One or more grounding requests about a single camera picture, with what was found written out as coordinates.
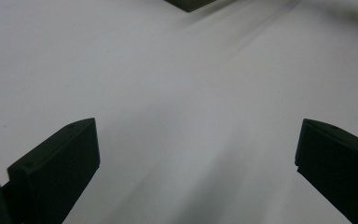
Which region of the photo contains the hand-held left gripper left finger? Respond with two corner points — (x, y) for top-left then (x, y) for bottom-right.
(1, 117), (102, 224)

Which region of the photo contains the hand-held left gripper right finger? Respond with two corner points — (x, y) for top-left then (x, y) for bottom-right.
(294, 118), (358, 224)

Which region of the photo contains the smoky transparent storage box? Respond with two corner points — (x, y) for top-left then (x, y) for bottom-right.
(163, 0), (217, 13)

